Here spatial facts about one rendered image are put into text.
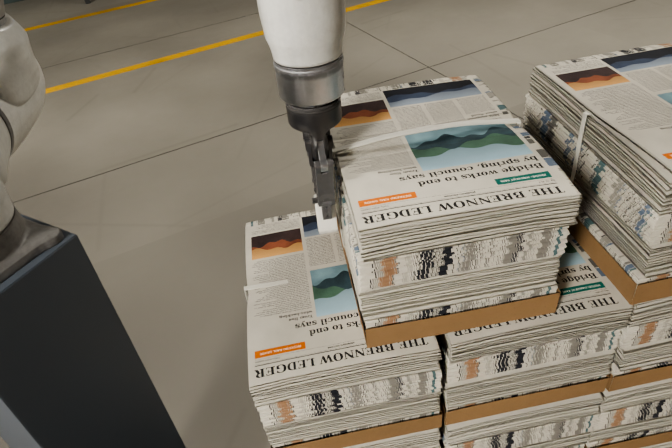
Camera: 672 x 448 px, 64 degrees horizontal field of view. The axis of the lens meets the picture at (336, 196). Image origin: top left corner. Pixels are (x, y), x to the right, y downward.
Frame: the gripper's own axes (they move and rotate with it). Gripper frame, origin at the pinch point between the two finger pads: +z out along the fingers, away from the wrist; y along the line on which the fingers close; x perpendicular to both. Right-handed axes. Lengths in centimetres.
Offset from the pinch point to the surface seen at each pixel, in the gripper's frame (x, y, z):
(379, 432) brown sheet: -3.2, -18.7, 32.7
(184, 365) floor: 49, 54, 97
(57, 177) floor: 125, 192, 99
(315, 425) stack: 6.9, -18.5, 27.4
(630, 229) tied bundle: -42.0, -14.3, 0.6
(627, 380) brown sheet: -47, -19, 32
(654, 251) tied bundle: -42.7, -18.7, 1.0
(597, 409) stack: -43, -19, 39
